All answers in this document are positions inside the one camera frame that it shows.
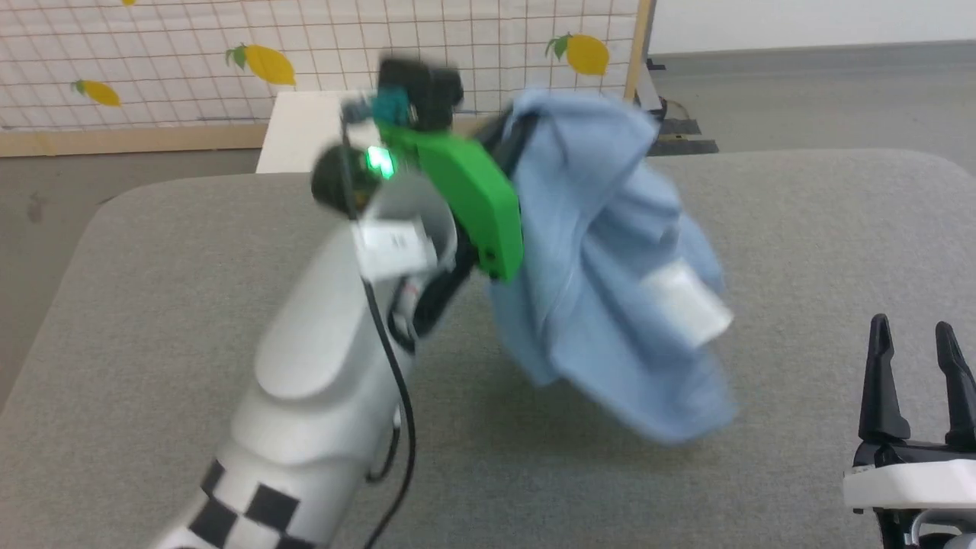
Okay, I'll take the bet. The teal cable connector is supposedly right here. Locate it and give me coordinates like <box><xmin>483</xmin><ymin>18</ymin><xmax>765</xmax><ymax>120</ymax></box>
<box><xmin>372</xmin><ymin>86</ymin><xmax>414</xmax><ymax>128</ymax></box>

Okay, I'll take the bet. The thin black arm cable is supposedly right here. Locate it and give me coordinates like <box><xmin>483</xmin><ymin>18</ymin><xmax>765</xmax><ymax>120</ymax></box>
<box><xmin>339</xmin><ymin>99</ymin><xmax>419</xmax><ymax>549</ymax></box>

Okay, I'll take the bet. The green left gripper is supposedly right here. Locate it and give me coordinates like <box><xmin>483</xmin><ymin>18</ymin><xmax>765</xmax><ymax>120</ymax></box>
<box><xmin>377</xmin><ymin>109</ymin><xmax>541</xmax><ymax>284</ymax></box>

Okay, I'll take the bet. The white box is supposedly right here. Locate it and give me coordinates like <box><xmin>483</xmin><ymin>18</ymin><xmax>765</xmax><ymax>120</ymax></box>
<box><xmin>255</xmin><ymin>91</ymin><xmax>382</xmax><ymax>175</ymax></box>

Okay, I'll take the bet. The light blue garment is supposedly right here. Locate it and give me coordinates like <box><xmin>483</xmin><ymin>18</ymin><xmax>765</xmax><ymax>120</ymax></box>
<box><xmin>488</xmin><ymin>88</ymin><xmax>739</xmax><ymax>445</ymax></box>

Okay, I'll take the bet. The lemon print partition screen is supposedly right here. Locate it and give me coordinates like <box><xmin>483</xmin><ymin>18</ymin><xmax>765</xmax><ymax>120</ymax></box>
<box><xmin>0</xmin><ymin>0</ymin><xmax>658</xmax><ymax>158</ymax></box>

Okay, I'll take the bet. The black partition base foot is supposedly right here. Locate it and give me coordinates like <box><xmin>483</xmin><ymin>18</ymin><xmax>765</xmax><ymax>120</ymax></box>
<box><xmin>644</xmin><ymin>57</ymin><xmax>720</xmax><ymax>158</ymax></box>

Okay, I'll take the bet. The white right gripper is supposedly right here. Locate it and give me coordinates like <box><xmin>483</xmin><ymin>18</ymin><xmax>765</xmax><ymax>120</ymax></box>
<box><xmin>843</xmin><ymin>313</ymin><xmax>976</xmax><ymax>549</ymax></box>

